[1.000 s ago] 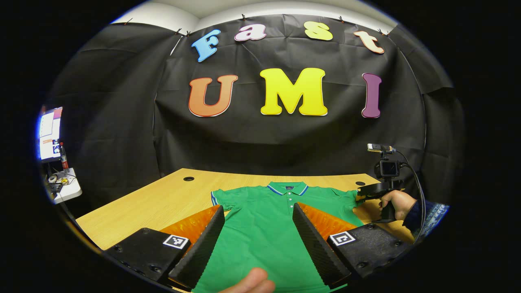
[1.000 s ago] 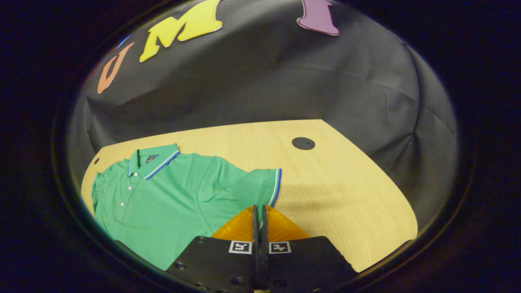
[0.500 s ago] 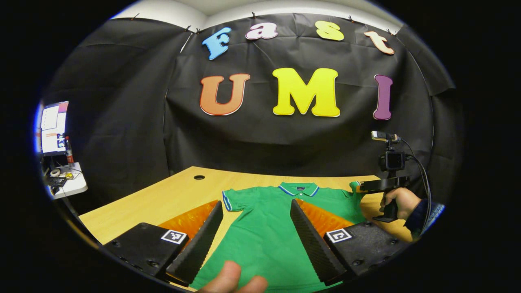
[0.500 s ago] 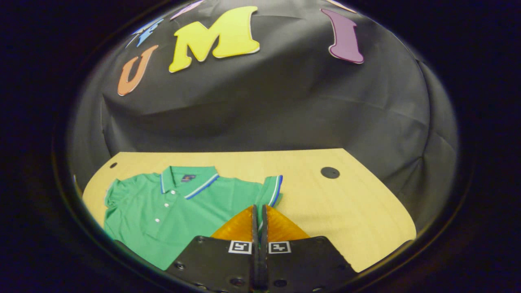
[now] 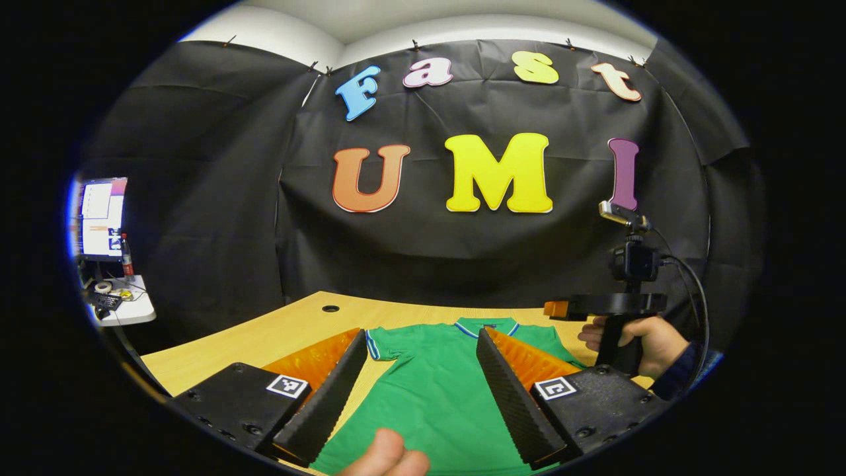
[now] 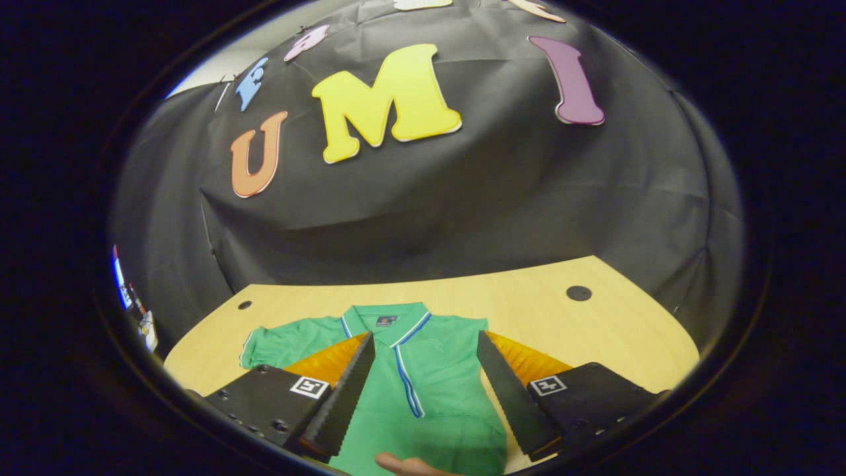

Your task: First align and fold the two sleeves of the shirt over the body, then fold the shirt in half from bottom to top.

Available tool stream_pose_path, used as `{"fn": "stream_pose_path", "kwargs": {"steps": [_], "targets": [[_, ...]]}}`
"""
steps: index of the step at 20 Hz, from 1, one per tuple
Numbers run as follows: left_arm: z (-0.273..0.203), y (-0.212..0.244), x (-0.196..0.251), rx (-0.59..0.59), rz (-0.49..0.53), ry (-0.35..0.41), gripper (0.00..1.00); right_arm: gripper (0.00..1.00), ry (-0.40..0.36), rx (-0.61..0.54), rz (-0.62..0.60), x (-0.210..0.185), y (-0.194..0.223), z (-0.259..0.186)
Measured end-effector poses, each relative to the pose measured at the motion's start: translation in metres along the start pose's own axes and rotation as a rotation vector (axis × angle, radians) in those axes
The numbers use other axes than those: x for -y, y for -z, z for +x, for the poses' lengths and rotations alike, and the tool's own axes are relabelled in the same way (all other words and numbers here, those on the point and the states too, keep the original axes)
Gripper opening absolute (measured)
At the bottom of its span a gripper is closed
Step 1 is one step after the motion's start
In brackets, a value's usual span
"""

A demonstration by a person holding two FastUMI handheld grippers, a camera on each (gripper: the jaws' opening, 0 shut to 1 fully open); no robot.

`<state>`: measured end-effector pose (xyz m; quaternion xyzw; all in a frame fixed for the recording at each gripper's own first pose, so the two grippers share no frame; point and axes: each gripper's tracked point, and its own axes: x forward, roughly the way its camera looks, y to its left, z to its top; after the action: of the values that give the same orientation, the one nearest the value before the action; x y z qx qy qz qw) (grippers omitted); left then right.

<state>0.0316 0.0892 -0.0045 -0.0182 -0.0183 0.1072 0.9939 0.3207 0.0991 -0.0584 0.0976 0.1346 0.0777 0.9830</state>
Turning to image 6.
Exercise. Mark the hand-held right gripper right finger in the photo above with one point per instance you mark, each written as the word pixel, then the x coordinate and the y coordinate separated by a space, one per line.
pixel 512 403

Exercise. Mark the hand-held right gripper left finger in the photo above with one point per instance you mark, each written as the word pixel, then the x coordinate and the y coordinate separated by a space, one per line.
pixel 340 403

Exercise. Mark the green T-shirt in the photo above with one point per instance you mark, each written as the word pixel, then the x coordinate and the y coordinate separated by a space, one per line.
pixel 436 396

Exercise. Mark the black backdrop cloth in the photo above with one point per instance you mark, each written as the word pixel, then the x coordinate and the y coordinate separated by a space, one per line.
pixel 462 218

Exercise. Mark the white side table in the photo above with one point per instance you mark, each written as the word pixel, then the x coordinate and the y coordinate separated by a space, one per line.
pixel 149 330

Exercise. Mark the computer monitor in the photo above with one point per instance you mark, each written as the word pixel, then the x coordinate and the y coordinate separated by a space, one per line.
pixel 121 277

